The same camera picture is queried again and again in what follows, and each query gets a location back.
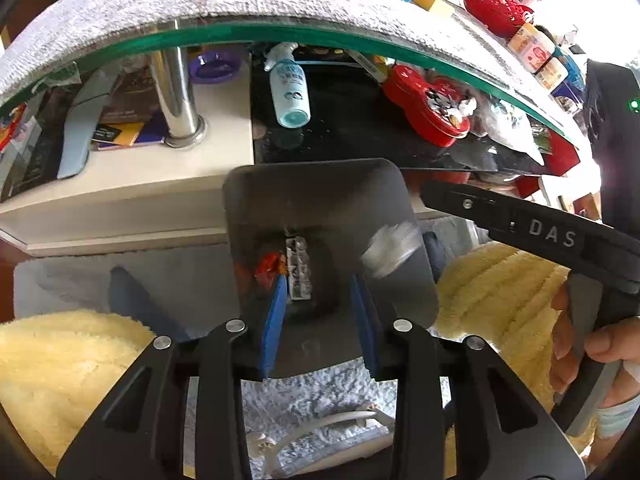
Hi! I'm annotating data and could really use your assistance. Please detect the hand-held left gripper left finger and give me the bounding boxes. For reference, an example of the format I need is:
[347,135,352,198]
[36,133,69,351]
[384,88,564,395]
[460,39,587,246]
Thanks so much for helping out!
[55,275,289,480]

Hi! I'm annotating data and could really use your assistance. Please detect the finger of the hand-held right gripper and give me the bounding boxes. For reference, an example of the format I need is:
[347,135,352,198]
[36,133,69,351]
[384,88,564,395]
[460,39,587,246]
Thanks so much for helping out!
[422,180,521,242]

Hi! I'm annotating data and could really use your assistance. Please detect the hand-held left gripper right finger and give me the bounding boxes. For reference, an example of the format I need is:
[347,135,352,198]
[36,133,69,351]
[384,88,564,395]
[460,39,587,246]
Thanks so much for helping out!
[350,275,587,480]

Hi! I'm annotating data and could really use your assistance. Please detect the white tissue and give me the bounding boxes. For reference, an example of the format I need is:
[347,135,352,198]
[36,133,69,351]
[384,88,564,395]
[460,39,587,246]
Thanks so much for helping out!
[360,221,424,279]

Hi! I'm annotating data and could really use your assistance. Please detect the person's right hand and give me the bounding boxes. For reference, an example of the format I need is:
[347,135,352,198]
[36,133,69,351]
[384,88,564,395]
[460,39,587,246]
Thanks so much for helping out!
[549,282,640,402]

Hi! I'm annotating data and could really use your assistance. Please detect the red box under table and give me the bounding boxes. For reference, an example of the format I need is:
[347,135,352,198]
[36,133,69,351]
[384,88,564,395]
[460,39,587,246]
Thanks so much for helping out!
[514,129,582,197]

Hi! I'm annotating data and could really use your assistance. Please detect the red crumpled wrapper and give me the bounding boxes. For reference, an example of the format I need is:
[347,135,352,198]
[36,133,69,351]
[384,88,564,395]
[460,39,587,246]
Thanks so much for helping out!
[254,251,287,282]

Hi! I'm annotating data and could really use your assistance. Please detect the silver blister pack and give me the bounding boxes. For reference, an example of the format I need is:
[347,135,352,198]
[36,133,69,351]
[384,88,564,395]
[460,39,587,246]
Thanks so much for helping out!
[284,236,314,302]

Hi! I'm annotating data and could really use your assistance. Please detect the blue-grey slipper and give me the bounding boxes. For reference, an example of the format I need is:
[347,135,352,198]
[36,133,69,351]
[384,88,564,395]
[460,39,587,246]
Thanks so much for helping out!
[423,231,447,289]
[109,266,194,344]

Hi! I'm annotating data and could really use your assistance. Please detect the clear plastic bag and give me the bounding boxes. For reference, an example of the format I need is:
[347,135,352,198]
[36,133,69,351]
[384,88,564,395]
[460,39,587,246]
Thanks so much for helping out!
[469,94,547,162]

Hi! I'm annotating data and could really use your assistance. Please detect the person's right leg yellow fleece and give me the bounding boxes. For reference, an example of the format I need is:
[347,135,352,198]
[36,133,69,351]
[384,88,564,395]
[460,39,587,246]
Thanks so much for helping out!
[432,241,601,478]

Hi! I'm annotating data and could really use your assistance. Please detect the person's leg yellow fleece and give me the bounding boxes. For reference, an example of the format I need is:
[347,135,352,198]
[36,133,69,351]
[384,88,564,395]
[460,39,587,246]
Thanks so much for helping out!
[432,241,601,478]
[0,309,168,477]

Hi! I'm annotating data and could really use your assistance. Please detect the blue container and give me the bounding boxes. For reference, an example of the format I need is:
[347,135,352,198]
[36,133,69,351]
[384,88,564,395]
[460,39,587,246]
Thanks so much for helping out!
[557,47,586,91]

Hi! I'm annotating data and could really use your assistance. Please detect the cream jar orange label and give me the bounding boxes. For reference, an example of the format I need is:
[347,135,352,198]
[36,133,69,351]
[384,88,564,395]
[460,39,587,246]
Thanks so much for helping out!
[507,22,556,64]
[534,54,571,92]

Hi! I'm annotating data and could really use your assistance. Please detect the red cartoon tin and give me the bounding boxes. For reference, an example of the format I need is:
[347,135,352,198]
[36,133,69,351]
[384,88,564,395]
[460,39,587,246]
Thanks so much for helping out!
[382,63,472,149]

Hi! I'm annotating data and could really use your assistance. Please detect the glass coffee table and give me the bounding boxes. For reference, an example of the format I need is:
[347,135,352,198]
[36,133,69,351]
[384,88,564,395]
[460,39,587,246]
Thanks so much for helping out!
[0,20,601,259]

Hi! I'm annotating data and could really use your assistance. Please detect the yellow box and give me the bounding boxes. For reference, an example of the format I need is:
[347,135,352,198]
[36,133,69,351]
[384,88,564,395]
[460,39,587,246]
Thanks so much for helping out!
[412,0,456,16]

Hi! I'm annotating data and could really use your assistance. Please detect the pale blue spray bottle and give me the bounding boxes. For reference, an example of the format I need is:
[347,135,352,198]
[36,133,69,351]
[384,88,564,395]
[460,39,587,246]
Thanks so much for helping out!
[263,42,312,130]

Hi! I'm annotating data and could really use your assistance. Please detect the person's left leg yellow fleece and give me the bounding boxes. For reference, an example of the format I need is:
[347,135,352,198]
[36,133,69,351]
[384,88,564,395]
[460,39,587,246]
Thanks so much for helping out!
[0,309,168,477]

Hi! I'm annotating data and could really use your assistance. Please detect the purple yellow booklet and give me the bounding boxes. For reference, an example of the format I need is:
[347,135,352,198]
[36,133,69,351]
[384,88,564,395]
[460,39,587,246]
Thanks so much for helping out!
[92,109,167,152]

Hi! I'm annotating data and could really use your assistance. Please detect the chrome table leg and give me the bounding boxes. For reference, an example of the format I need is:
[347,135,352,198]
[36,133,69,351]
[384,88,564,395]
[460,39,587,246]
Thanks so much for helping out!
[149,46,207,149]

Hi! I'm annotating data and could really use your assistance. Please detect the purple bowl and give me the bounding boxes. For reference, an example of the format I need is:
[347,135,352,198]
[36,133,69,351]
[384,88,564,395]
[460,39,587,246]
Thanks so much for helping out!
[188,52,244,85]

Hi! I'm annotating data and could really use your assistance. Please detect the grey-blue plastic strip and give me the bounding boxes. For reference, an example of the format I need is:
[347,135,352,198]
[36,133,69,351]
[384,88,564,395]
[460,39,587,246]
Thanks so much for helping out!
[56,67,122,181]

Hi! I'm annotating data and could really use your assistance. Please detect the dark printed magazine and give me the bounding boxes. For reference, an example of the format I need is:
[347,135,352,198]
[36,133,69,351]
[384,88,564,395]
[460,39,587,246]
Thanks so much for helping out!
[0,74,112,202]

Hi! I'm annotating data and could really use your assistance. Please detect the white cable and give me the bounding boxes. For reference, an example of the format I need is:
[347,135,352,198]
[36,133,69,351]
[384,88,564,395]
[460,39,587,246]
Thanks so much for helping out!
[244,401,397,479]

